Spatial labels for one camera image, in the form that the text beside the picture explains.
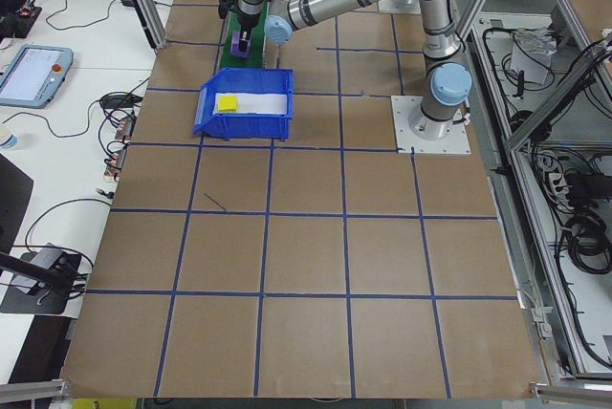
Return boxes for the black electronics device with wires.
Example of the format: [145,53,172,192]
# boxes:
[0,3,43,40]

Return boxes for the aluminium profile bar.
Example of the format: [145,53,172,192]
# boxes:
[0,377,73,409]
[528,380,612,409]

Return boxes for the white foam bin liner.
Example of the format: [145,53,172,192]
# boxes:
[213,91,290,117]

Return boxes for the white power strip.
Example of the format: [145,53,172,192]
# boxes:
[539,153,571,201]

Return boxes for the blue plastic storage bin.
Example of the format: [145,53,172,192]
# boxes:
[191,67,295,143]

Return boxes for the white square base plate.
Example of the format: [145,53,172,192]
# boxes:
[390,95,472,156]
[378,0,423,13]

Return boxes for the black cable coil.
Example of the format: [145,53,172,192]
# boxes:
[549,211,612,281]

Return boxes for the black computer monitor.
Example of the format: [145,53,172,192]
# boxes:
[0,153,35,257]

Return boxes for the green conveyor belt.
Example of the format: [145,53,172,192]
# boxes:
[219,0,279,70]

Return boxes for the purple foam block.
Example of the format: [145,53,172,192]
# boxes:
[229,30,251,57]

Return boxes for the white paper bag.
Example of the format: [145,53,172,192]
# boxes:
[510,26,558,87]

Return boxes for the black power adapter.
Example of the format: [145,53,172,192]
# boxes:
[98,93,142,110]
[566,172,604,199]

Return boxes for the V-shaped aluminium bar frame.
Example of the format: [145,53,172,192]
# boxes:
[448,0,612,384]

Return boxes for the grey stand base plate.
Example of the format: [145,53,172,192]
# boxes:
[0,245,83,315]

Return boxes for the light blue teach pendant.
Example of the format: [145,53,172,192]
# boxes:
[0,44,75,110]

